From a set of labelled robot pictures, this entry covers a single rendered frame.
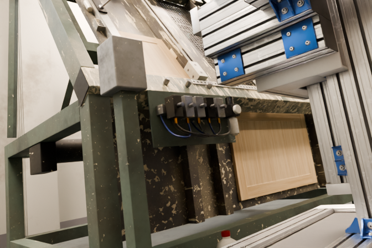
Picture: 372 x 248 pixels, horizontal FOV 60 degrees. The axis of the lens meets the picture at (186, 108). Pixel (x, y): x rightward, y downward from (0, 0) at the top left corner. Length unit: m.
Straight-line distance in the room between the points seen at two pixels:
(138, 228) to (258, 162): 1.26
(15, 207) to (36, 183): 1.06
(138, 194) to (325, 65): 0.68
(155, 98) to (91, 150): 0.35
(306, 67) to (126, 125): 0.59
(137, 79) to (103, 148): 0.30
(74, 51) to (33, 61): 2.35
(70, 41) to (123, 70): 0.43
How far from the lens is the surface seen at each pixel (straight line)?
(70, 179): 3.91
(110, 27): 1.74
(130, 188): 1.06
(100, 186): 1.22
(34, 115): 3.57
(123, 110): 1.08
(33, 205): 3.48
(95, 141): 1.23
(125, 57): 1.11
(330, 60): 1.00
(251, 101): 1.85
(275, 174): 2.31
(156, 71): 1.59
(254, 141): 2.18
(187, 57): 1.76
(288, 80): 1.04
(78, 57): 1.37
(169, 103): 1.31
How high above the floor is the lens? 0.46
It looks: 11 degrees up
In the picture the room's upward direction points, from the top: 8 degrees counter-clockwise
